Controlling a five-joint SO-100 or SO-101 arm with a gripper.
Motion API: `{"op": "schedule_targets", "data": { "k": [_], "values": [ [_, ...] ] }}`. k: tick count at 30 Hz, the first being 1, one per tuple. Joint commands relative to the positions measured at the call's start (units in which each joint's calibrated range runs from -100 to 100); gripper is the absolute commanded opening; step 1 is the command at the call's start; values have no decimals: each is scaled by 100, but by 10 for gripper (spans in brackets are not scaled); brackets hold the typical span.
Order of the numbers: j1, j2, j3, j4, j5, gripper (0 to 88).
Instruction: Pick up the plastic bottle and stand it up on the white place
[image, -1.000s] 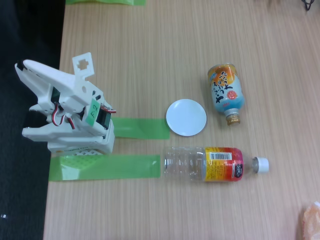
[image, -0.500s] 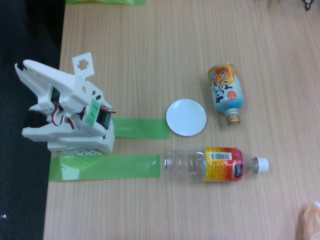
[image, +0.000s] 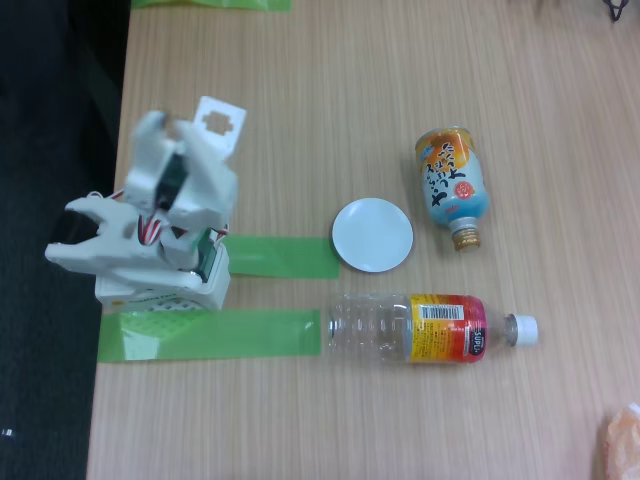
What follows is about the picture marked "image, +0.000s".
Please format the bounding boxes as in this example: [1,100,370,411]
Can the green tape strip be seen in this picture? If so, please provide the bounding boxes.
[224,234,340,280]
[98,309,322,365]
[129,0,292,12]

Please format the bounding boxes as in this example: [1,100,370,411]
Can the black cable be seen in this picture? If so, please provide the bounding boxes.
[602,0,632,22]

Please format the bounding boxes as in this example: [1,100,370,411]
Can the clear plastic bottle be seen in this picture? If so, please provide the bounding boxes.
[327,292,539,365]

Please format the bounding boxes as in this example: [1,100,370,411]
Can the white round plate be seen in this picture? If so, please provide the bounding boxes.
[331,198,415,274]

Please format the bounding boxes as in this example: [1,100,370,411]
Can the orange and blue bottle can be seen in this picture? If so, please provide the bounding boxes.
[414,125,490,252]

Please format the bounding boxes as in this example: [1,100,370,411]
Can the orange plastic bag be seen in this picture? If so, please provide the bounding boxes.
[597,402,640,480]

